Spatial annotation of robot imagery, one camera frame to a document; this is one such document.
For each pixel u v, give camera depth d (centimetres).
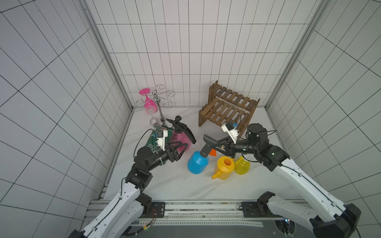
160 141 63
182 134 83
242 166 79
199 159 71
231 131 59
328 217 38
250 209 72
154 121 87
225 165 77
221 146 63
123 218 54
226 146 59
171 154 61
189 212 73
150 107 82
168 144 66
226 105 100
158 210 72
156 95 85
